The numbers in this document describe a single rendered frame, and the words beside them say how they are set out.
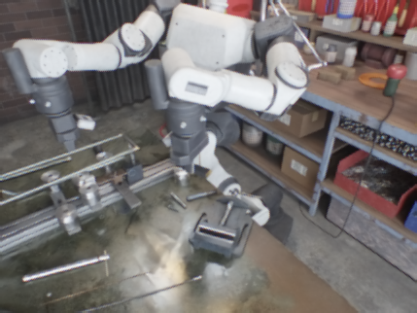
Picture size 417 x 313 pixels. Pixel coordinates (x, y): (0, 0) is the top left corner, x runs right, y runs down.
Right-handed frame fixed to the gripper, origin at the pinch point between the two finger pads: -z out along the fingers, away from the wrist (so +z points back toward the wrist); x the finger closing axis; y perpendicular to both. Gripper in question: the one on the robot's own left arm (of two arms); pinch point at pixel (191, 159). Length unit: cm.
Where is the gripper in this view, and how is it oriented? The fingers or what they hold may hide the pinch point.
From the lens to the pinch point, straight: 79.0
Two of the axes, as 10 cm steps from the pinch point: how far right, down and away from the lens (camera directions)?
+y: -8.6, -2.9, 4.3
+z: -0.6, -7.7, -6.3
